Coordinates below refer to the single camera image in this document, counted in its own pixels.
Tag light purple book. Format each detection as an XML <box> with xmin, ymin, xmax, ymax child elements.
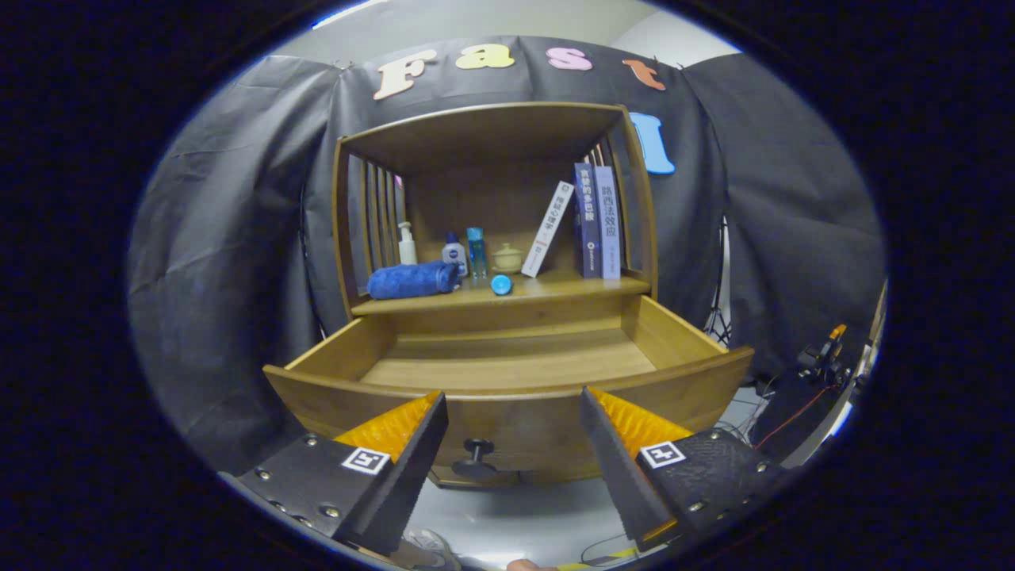
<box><xmin>595</xmin><ymin>166</ymin><xmax>622</xmax><ymax>281</ymax></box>

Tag red cable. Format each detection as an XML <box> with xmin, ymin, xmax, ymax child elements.
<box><xmin>753</xmin><ymin>385</ymin><xmax>833</xmax><ymax>450</ymax></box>

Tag white book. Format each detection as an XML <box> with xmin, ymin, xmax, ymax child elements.
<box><xmin>521</xmin><ymin>181</ymin><xmax>575</xmax><ymax>278</ymax></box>

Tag black tripod stand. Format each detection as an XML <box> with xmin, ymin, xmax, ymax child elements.
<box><xmin>706</xmin><ymin>218</ymin><xmax>734</xmax><ymax>346</ymax></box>

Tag blue rolled towel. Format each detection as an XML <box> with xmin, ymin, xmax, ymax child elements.
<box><xmin>367</xmin><ymin>261</ymin><xmax>461</xmax><ymax>301</ymax></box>

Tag black backdrop cloth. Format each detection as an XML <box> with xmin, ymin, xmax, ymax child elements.
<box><xmin>127</xmin><ymin>36</ymin><xmax>887</xmax><ymax>477</ymax></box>

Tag wooden drawer with black knob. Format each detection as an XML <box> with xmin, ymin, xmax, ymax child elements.
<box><xmin>263</xmin><ymin>295</ymin><xmax>754</xmax><ymax>483</ymax></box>

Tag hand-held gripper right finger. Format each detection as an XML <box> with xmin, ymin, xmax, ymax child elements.
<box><xmin>579</xmin><ymin>386</ymin><xmax>787</xmax><ymax>554</ymax></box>

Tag person's grey shoe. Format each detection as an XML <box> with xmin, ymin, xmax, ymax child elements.
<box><xmin>400</xmin><ymin>527</ymin><xmax>461</xmax><ymax>570</ymax></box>

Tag dark blue book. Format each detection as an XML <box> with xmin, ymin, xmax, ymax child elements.
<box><xmin>574</xmin><ymin>163</ymin><xmax>602</xmax><ymax>279</ymax></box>

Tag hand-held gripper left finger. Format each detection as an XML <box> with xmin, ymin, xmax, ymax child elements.
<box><xmin>216</xmin><ymin>391</ymin><xmax>450</xmax><ymax>558</ymax></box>

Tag tangled black cables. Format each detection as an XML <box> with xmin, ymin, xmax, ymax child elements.
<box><xmin>718</xmin><ymin>377</ymin><xmax>782</xmax><ymax>441</ymax></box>

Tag wooden cabinet with open hutch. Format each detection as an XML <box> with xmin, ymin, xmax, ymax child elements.
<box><xmin>333</xmin><ymin>102</ymin><xmax>659</xmax><ymax>489</ymax></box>

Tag white bottle with blue cap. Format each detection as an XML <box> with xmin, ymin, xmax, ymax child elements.
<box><xmin>442</xmin><ymin>232</ymin><xmax>469</xmax><ymax>277</ymax></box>

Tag wooden countertop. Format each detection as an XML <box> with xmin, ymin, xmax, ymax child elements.
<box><xmin>351</xmin><ymin>268</ymin><xmax>653</xmax><ymax>316</ymax></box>

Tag orange and black tool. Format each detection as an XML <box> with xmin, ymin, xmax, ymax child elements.
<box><xmin>797</xmin><ymin>324</ymin><xmax>849</xmax><ymax>389</ymax></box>

